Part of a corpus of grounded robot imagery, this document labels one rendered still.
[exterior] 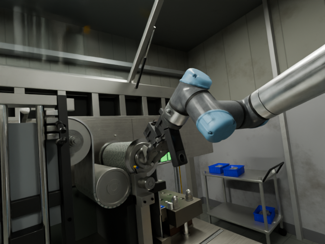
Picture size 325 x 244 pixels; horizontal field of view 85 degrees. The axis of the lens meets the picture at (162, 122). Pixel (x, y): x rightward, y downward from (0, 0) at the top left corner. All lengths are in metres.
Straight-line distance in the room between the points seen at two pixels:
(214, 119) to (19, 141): 0.41
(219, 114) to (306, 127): 2.16
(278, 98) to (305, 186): 2.25
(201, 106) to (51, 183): 0.38
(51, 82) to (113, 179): 0.54
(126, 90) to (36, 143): 0.70
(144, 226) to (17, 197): 0.38
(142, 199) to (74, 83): 0.63
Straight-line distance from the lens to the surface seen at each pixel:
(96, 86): 1.00
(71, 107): 0.57
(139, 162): 0.65
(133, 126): 1.04
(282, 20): 2.82
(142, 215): 0.66
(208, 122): 0.39
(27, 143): 0.47
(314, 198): 2.67
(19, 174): 0.48
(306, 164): 2.58
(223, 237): 0.88
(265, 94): 0.45
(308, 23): 2.70
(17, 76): 0.95
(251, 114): 0.48
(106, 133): 0.97
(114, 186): 0.64
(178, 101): 0.47
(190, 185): 1.63
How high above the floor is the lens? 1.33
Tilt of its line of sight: 4 degrees up
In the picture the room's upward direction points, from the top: 6 degrees counter-clockwise
